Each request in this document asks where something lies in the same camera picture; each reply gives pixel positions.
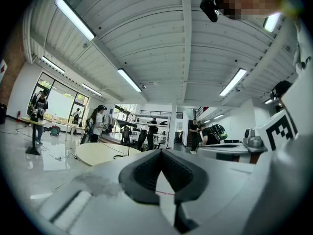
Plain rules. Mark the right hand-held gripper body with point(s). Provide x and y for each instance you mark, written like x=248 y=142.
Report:
x=288 y=170

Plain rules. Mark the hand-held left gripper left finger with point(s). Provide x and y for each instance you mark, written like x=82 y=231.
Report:
x=110 y=177

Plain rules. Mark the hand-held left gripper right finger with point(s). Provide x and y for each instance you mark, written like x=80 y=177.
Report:
x=220 y=175

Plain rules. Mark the person's head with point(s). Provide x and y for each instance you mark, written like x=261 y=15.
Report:
x=247 y=0

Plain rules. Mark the white table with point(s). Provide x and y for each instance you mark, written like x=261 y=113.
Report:
x=220 y=150

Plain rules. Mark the round cream table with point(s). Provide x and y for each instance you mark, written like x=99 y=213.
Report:
x=102 y=152

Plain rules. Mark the green and black backpack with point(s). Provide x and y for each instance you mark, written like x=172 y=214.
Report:
x=220 y=132

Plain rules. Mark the black office chair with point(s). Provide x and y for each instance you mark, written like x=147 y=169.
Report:
x=141 y=139

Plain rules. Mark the white power strip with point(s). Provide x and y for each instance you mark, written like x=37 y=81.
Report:
x=58 y=158

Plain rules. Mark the white column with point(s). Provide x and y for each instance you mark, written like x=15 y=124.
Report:
x=173 y=124

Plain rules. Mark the green box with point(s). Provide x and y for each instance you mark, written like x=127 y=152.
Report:
x=55 y=131

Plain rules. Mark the large glass window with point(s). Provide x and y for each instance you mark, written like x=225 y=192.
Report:
x=61 y=104

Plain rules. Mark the long ceiling light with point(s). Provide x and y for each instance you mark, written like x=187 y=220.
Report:
x=52 y=64
x=73 y=16
x=129 y=79
x=91 y=89
x=233 y=81

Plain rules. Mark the red fire extinguisher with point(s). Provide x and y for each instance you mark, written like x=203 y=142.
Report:
x=18 y=116

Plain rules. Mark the black bin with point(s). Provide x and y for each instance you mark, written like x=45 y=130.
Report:
x=3 y=114

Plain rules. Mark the pedestal standing desk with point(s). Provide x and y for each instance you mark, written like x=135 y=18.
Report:
x=33 y=131

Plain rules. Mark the red and white wall sign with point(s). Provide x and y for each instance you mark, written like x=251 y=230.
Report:
x=2 y=70

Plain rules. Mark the black head-worn camera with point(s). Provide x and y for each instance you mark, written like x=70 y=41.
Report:
x=209 y=8

